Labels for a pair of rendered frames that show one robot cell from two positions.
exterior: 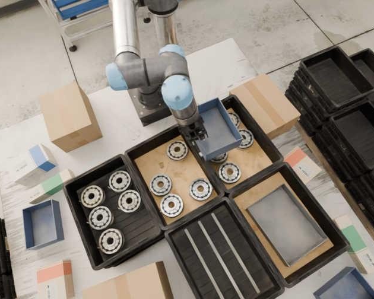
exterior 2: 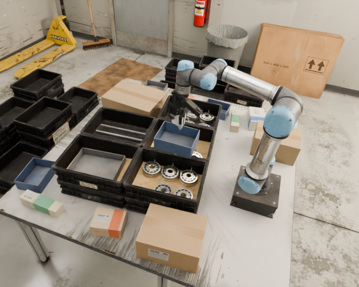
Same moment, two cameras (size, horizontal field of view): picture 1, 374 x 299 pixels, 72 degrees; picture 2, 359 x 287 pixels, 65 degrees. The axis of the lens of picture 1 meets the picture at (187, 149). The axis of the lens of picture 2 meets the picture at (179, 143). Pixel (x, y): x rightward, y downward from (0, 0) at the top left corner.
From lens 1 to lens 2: 147 cm
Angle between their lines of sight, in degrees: 62
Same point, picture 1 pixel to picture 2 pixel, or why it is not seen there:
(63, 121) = not seen: hidden behind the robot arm
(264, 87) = (185, 242)
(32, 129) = not seen: hidden behind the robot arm
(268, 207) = (113, 169)
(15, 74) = not seen: outside the picture
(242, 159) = (151, 183)
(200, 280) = (123, 126)
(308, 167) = (101, 221)
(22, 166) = (256, 112)
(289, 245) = (86, 162)
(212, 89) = (231, 240)
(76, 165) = (239, 135)
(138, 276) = (151, 105)
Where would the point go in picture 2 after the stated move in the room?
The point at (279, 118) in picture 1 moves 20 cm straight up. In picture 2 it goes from (149, 224) to (149, 198)
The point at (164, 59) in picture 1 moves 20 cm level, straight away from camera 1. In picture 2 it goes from (205, 70) to (247, 84)
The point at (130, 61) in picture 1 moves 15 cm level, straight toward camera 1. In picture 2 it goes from (217, 64) to (188, 57)
